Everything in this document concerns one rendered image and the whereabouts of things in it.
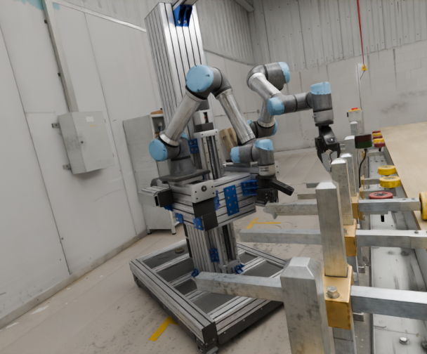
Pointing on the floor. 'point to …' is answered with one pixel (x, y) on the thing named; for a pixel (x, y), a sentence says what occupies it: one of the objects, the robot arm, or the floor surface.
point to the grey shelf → (147, 166)
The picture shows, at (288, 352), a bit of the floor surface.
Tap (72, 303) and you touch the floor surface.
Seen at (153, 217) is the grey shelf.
